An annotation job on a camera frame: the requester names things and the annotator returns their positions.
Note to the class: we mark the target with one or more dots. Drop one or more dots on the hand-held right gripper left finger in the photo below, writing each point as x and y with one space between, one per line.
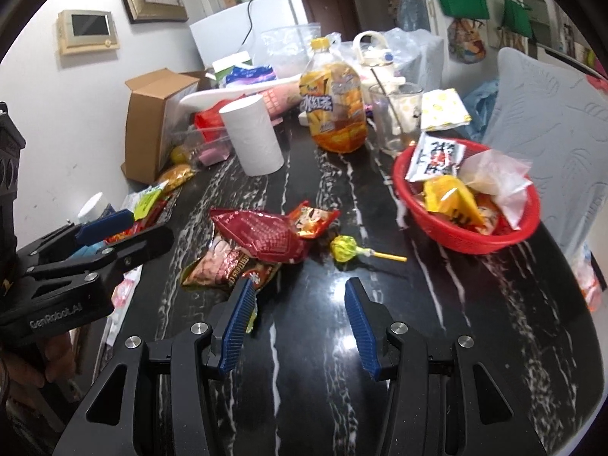
235 327

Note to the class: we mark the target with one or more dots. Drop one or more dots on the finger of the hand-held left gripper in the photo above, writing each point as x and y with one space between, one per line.
137 247
104 225

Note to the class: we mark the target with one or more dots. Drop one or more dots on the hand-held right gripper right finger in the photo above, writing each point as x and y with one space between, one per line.
363 327

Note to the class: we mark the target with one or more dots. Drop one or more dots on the pink and brown snack packet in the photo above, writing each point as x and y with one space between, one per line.
223 266

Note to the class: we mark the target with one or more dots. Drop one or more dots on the yellow-green lollipop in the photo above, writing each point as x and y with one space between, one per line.
343 248

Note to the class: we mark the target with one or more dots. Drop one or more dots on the dark red snack packet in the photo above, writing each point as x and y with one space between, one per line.
261 237

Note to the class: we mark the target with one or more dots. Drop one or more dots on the small orange-red snack packet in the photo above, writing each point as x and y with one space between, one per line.
311 221

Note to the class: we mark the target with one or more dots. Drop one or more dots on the red plastic basket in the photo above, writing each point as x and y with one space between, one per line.
456 242

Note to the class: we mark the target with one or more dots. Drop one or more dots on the yellow snack packet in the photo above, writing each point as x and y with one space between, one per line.
449 202

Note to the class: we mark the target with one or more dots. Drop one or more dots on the white and black snack packet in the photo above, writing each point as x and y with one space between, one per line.
434 159

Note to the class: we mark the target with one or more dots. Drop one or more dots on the clear zip bag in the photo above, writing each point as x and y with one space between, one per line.
498 180

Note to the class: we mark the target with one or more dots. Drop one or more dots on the person's left hand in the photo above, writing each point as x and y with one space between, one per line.
57 358

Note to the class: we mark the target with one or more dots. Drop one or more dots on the green label snack packet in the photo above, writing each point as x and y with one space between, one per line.
147 202

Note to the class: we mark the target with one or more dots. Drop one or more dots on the white and pink snack packet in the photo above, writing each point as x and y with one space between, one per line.
124 294

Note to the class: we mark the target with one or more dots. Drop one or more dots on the golden yellow snack bag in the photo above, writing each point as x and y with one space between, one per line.
175 176

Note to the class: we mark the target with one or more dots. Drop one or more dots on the yellow lemon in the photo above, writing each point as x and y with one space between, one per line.
179 154

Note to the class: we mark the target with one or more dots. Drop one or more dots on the brown cardboard box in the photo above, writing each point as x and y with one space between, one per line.
147 123

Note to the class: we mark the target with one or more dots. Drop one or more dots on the small pink block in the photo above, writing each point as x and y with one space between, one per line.
213 157

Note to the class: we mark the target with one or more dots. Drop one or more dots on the clear plastic container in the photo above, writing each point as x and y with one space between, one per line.
190 140

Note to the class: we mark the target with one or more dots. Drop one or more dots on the bright red snack packet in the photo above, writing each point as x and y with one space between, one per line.
209 123

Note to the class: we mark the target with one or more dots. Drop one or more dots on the white toilet paper roll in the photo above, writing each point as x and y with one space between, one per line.
251 137

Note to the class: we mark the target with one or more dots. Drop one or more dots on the white tray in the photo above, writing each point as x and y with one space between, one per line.
213 97

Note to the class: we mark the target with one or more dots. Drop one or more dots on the pink plastic basket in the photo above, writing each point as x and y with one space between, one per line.
280 102

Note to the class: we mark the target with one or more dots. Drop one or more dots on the green and white carton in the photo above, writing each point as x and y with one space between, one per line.
228 64

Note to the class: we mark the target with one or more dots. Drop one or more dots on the blue and white tissue pack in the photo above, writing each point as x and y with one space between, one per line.
249 76

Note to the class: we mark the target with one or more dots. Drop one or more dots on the clear drinking glass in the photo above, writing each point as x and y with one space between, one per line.
403 118

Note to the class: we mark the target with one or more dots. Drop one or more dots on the iced tea bottle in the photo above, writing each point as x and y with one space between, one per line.
332 114

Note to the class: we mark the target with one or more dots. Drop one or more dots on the white and orange plastic bag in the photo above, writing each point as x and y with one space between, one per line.
586 285

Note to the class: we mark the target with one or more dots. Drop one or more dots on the white fridge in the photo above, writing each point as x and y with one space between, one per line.
223 28

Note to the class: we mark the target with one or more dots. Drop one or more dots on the yellow and white napkin packet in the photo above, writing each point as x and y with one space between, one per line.
444 109

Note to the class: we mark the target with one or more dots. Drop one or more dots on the thin metal stirrer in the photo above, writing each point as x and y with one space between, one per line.
380 90

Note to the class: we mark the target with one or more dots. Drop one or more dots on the blue plastic bag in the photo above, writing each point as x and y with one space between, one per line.
479 104

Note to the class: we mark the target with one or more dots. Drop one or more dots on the white jug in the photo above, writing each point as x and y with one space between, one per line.
375 61

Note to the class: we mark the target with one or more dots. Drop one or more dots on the chair with grey leaf cover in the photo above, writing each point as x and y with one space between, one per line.
555 142

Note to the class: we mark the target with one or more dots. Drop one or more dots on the plastic-covered chair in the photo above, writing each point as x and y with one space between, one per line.
418 57

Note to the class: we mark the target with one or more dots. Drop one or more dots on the printed hanging bag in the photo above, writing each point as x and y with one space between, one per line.
468 40

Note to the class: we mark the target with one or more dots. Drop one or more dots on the dark brown door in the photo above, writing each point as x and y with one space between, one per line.
327 7

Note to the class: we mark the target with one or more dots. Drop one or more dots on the small green tote bag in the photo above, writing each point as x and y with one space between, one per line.
517 19

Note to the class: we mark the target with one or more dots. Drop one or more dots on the wall intercom panel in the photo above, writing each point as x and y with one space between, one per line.
88 28

